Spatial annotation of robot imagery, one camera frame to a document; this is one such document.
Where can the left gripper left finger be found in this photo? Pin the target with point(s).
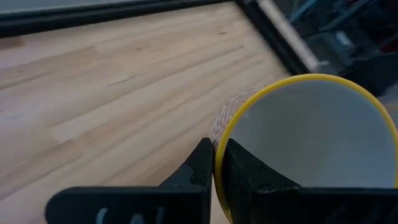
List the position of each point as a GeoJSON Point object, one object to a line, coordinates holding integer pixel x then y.
{"type": "Point", "coordinates": [174, 202]}

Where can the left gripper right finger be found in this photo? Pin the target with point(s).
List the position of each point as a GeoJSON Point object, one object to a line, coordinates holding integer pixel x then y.
{"type": "Point", "coordinates": [280, 205]}

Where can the yellow-rim zigzag mug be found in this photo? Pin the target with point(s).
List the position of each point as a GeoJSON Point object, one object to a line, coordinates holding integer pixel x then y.
{"type": "Point", "coordinates": [311, 130]}

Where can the grey metal tube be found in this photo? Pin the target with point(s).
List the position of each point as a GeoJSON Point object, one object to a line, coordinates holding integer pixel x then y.
{"type": "Point", "coordinates": [289, 31]}

